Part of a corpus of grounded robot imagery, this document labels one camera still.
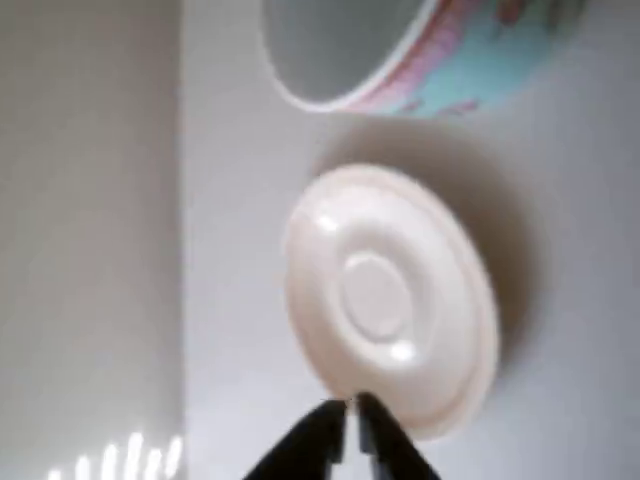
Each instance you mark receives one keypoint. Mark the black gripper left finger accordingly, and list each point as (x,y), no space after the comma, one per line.
(305,445)

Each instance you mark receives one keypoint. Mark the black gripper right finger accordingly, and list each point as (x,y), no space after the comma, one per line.
(395,445)

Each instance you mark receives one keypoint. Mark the turquoise floral cup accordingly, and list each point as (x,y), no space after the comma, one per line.
(450,60)

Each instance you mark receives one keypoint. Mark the cream white saucer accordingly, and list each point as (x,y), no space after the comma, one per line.
(380,300)

